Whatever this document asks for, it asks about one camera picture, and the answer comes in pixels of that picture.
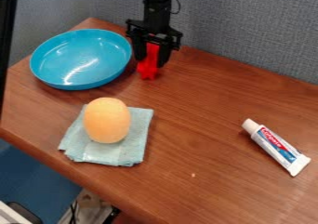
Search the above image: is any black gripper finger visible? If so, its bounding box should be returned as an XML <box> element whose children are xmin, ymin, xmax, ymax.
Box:
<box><xmin>156</xmin><ymin>42</ymin><xmax>172</xmax><ymax>68</ymax></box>
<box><xmin>132</xmin><ymin>36</ymin><xmax>146</xmax><ymax>60</ymax></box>

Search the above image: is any orange egg-shaped object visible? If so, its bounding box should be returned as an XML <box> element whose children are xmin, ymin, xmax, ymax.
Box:
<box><xmin>82</xmin><ymin>98</ymin><xmax>130</xmax><ymax>143</ymax></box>

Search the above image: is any beige object under table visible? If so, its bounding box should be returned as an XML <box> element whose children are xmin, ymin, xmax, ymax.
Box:
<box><xmin>57</xmin><ymin>190</ymin><xmax>112</xmax><ymax>224</ymax></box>

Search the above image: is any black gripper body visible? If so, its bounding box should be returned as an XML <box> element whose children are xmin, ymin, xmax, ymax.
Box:
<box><xmin>125</xmin><ymin>20</ymin><xmax>182</xmax><ymax>50</ymax></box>

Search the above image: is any blue plastic plate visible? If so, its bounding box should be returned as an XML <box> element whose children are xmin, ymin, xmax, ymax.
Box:
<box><xmin>29</xmin><ymin>29</ymin><xmax>132</xmax><ymax>90</ymax></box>

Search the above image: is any light blue folded cloth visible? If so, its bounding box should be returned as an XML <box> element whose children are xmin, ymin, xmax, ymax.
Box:
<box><xmin>58</xmin><ymin>107</ymin><xmax>153</xmax><ymax>166</ymax></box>

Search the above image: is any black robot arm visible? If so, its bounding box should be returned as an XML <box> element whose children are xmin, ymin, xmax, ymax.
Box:
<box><xmin>125</xmin><ymin>0</ymin><xmax>182</xmax><ymax>68</ymax></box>

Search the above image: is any red rectangular block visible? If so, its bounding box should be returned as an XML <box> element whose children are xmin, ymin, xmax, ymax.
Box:
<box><xmin>136</xmin><ymin>43</ymin><xmax>158</xmax><ymax>80</ymax></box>

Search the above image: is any white toothpaste tube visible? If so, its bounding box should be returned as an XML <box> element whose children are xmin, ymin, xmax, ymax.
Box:
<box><xmin>241</xmin><ymin>119</ymin><xmax>309</xmax><ymax>177</ymax></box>

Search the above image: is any black cable under table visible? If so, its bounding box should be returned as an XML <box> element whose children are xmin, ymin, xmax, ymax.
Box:
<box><xmin>68</xmin><ymin>201</ymin><xmax>80</xmax><ymax>224</ymax></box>

